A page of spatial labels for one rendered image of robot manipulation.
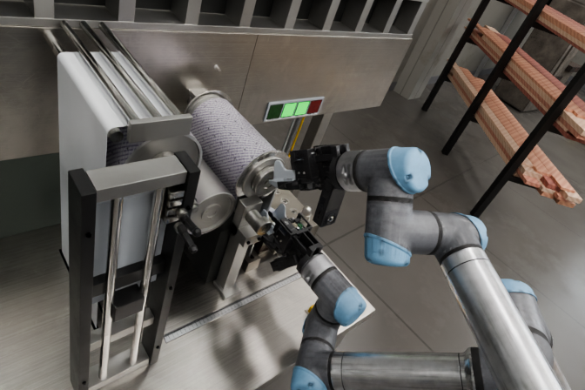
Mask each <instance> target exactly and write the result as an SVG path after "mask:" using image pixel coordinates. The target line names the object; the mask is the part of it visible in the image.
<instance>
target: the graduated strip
mask: <svg viewBox="0 0 585 390"><path fill-rule="evenodd" d="M300 278H302V277H301V276H300V274H299V272H296V273H294V274H292V275H290V276H287V277H285V278H283V279H281V280H279V281H277V282H275V283H272V284H270V285H269V286H266V287H264V288H262V289H260V290H258V291H256V292H253V293H251V294H249V295H247V296H245V297H243V298H241V299H238V300H236V301H234V302H232V303H231V304H228V305H226V306H223V307H221V308H219V309H218V310H216V311H214V312H211V313H208V314H206V315H205V316H203V317H201V318H199V319H195V320H194V321H192V322H190V323H188V324H186V325H184V326H181V327H179V328H177V329H175V330H173V331H171V332H169V333H166V334H164V337H163V339H164V340H165V343H169V342H171V341H173V340H175V339H177V338H179V337H181V336H183V335H185V334H187V333H189V332H191V331H193V330H195V329H197V328H199V327H201V326H204V325H206V324H208V323H210V322H212V321H214V320H215V319H218V318H220V317H222V316H224V315H226V314H228V313H230V312H232V311H234V310H236V309H239V308H240V307H242V306H245V305H247V304H249V303H251V302H253V301H254V300H256V299H259V298H261V297H263V296H265V295H267V294H268V293H271V292H274V291H276V290H278V289H280V288H281V287H283V286H286V285H288V284H290V283H292V282H293V281H295V280H297V279H300Z"/></svg>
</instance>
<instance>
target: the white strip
mask: <svg viewBox="0 0 585 390"><path fill-rule="evenodd" d="M43 37H44V39H45V41H46V42H47V44H48V45H49V46H50V48H51V49H52V51H53V53H54V54H55V56H56V57H57V89H58V124H59V159H60V194H61V229H62V249H59V251H60V254H61V256H62V258H63V261H64V263H65V265H66V268H67V270H68V271H69V204H68V171H70V170H76V169H80V168H83V169H84V171H88V170H94V169H99V168H104V167H105V164H106V149H107V136H108V137H109V139H110V140H111V142H113V143H117V142H119V141H121V140H122V139H123V138H124V134H123V132H121V130H120V129H119V127H124V125H123V124H122V122H121V121H120V119H119V118H118V116H117V115H116V113H115V112H114V110H113V109H112V108H111V107H110V105H109V104H108V102H107V101H106V100H105V98H104V96H103V95H102V93H101V92H100V91H99V89H98V88H97V86H96V85H95V84H94V83H93V81H92V80H91V78H90V76H89V75H88V74H87V72H86V71H85V69H84V68H83V66H82V65H81V64H80V63H79V61H78V60H77V58H76V57H75V55H74V54H73V52H67V51H66V50H65V48H64V47H63V46H62V44H61V43H60V42H59V40H58V39H57V37H56V35H55V34H54V32H53V31H51V30H46V31H44V33H43ZM97 317H98V302H97V303H94V304H92V310H91V325H92V327H93V330H96V329H98V325H97Z"/></svg>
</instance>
